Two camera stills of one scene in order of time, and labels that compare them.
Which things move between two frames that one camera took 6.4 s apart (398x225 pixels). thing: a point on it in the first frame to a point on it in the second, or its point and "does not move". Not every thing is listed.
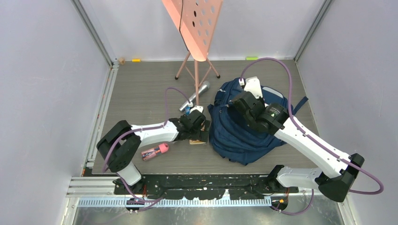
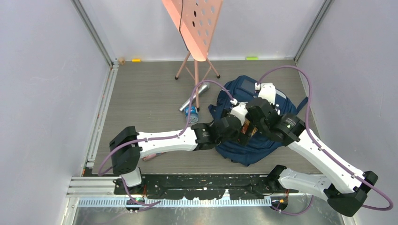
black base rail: x=190 y=186 does not move
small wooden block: x=121 y=61 does not move
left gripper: x=201 y=135 to x=241 y=138
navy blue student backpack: x=231 y=135 does not move
